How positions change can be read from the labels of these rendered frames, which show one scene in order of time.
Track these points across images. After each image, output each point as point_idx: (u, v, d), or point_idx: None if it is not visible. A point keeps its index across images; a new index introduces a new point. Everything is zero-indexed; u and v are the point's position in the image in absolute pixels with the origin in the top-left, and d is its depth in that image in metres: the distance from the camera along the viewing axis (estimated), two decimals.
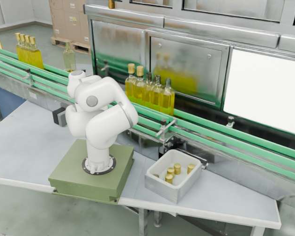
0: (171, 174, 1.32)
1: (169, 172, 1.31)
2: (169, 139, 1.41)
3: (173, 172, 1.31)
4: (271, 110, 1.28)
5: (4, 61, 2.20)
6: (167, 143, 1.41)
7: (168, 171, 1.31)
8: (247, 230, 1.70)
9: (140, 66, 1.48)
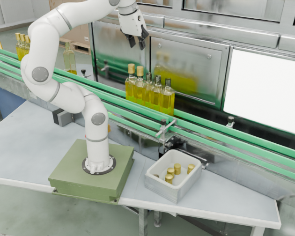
0: (171, 174, 1.32)
1: (169, 172, 1.31)
2: (169, 139, 1.41)
3: (173, 172, 1.31)
4: (271, 110, 1.28)
5: (4, 61, 2.20)
6: (167, 143, 1.41)
7: (168, 171, 1.31)
8: (247, 230, 1.70)
9: (140, 66, 1.48)
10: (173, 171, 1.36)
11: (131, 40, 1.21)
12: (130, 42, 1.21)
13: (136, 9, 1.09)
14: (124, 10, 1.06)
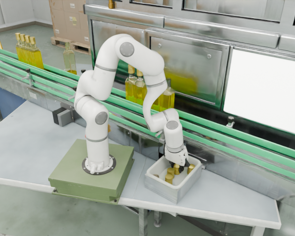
0: (171, 174, 1.32)
1: (169, 172, 1.31)
2: None
3: (173, 172, 1.31)
4: (271, 110, 1.28)
5: (4, 61, 2.20)
6: None
7: (168, 171, 1.31)
8: (247, 230, 1.70)
9: None
10: None
11: (173, 164, 1.35)
12: (173, 165, 1.35)
13: None
14: (173, 150, 1.21)
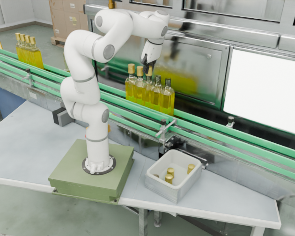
0: (171, 174, 1.32)
1: (169, 172, 1.31)
2: (169, 139, 1.41)
3: (173, 172, 1.31)
4: (271, 110, 1.28)
5: (4, 61, 2.20)
6: (167, 143, 1.41)
7: (168, 171, 1.31)
8: (247, 230, 1.70)
9: (140, 66, 1.48)
10: (150, 72, 1.44)
11: (147, 67, 1.42)
12: (148, 69, 1.42)
13: None
14: (164, 39, 1.33)
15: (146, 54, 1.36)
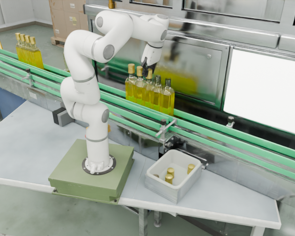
0: (171, 174, 1.32)
1: (169, 172, 1.31)
2: (169, 139, 1.41)
3: (173, 172, 1.31)
4: (271, 110, 1.28)
5: (4, 61, 2.20)
6: (167, 143, 1.41)
7: (168, 171, 1.31)
8: (247, 230, 1.70)
9: (140, 66, 1.48)
10: (150, 76, 1.45)
11: (146, 70, 1.43)
12: (147, 72, 1.43)
13: None
14: (164, 42, 1.34)
15: (146, 57, 1.36)
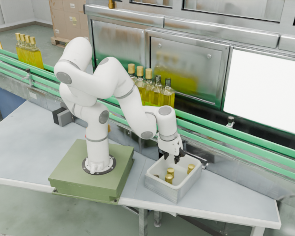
0: (171, 174, 1.32)
1: (169, 172, 1.31)
2: None
3: (173, 172, 1.31)
4: (271, 110, 1.28)
5: (4, 61, 2.20)
6: None
7: (168, 171, 1.31)
8: (247, 230, 1.70)
9: (140, 66, 1.48)
10: (150, 76, 1.45)
11: (166, 153, 1.28)
12: (165, 155, 1.28)
13: None
14: (166, 137, 1.14)
15: None
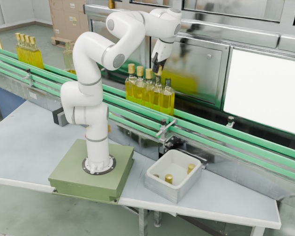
0: (161, 68, 1.41)
1: (161, 67, 1.39)
2: (169, 139, 1.41)
3: (161, 65, 1.41)
4: (271, 110, 1.28)
5: (4, 61, 2.20)
6: (167, 143, 1.41)
7: (160, 66, 1.39)
8: (247, 230, 1.70)
9: (140, 66, 1.48)
10: (150, 76, 1.45)
11: (157, 66, 1.38)
12: (158, 68, 1.38)
13: None
14: (175, 37, 1.29)
15: (157, 52, 1.32)
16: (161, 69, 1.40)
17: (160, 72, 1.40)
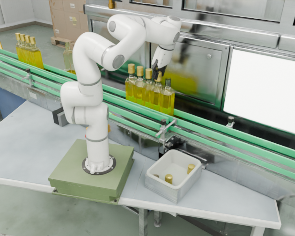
0: (161, 75, 1.43)
1: (161, 73, 1.41)
2: (169, 139, 1.41)
3: (161, 71, 1.42)
4: (271, 110, 1.28)
5: (4, 61, 2.20)
6: (167, 143, 1.41)
7: (160, 73, 1.41)
8: (247, 230, 1.70)
9: (140, 66, 1.48)
10: (150, 76, 1.45)
11: (156, 72, 1.39)
12: (158, 74, 1.40)
13: None
14: (175, 44, 1.31)
15: (157, 59, 1.33)
16: (161, 75, 1.42)
17: (160, 78, 1.42)
